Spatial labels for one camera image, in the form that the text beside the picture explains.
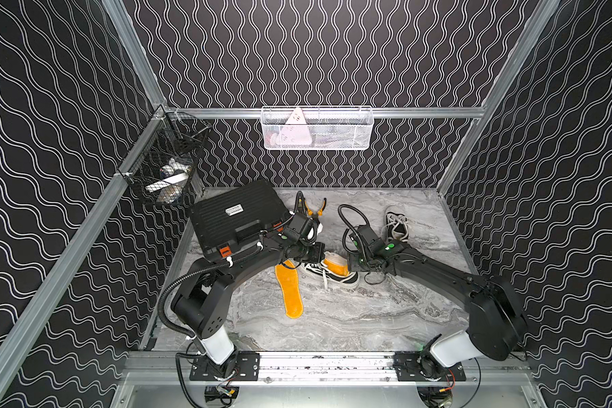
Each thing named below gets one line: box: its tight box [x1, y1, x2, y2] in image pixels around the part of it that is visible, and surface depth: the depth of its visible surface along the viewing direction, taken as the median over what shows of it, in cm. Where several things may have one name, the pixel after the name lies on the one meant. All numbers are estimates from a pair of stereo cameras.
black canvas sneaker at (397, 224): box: [381, 205, 409, 243], surface depth 101 cm
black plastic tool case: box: [190, 179, 290, 260], surface depth 105 cm
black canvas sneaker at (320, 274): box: [300, 260, 360, 290], surface depth 89 cm
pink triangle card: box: [284, 107, 308, 125], surface depth 90 cm
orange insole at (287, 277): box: [274, 259, 304, 319], surface depth 90 cm
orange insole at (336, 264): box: [323, 251, 350, 277], surface depth 90 cm
